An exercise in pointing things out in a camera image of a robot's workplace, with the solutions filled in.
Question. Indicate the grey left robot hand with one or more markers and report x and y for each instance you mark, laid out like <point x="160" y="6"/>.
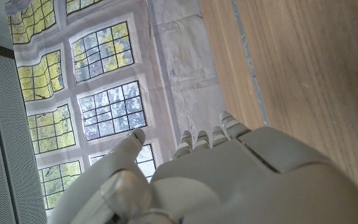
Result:
<point x="228" y="186"/>

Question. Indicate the printed window backdrop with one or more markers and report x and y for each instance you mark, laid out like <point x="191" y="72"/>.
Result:
<point x="104" y="77"/>

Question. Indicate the grey perforated partition panel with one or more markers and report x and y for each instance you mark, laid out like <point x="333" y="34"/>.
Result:
<point x="2" y="140"/>

